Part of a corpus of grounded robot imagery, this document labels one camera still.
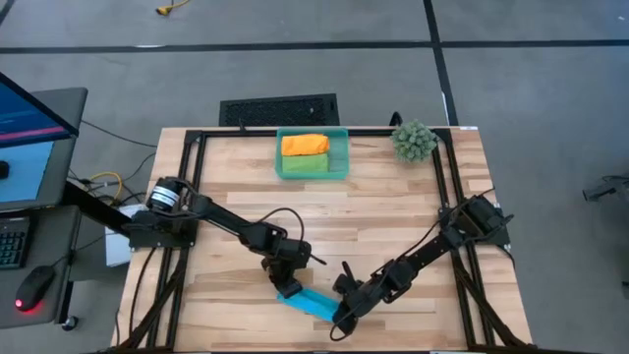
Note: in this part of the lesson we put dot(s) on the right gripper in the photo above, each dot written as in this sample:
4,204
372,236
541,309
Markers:
356,295

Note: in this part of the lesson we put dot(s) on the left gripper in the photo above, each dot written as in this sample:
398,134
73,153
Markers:
290,260

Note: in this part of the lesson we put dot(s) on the blue microfiber towel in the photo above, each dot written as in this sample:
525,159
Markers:
309,301

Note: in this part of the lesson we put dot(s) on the green microfiber towel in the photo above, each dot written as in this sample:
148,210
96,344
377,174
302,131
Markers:
304,163

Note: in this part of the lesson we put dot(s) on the orange microfiber towel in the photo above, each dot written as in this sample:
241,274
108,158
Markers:
304,144

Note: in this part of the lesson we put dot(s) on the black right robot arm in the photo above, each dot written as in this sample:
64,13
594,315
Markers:
432,251

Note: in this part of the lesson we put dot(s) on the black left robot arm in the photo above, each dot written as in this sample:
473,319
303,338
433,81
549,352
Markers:
221,221

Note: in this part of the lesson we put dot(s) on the teal translucent plastic basket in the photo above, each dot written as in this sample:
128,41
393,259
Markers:
339,157

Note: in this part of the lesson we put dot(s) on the artificial green potted plant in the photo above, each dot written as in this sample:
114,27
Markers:
414,141

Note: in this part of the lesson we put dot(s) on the white box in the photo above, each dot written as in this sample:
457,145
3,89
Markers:
115,251

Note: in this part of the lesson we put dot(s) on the black desk caster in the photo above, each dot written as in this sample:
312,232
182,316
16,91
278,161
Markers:
70,323

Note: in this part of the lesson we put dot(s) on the grey side desk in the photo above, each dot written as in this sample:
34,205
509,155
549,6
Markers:
61,147

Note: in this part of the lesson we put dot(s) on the black computer mouse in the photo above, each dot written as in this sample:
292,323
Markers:
34,287

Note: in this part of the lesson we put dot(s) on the backlit black keyboard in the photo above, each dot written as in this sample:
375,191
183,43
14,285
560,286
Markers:
14,243

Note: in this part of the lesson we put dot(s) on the light blue flat panel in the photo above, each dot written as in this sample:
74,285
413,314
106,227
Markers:
24,172

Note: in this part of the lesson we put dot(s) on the computer monitor with blue screen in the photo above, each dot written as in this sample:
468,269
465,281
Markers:
29,118

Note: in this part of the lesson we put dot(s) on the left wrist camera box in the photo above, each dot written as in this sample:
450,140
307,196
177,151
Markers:
290,290

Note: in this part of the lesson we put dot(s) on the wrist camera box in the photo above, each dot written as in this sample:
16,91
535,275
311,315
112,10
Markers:
290,290
346,324

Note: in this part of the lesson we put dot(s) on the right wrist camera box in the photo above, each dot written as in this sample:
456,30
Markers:
346,324

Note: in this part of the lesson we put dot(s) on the black aluminium table frame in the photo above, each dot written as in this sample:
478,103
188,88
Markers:
226,133

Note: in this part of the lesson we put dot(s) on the small black bracket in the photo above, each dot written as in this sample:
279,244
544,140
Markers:
396,120

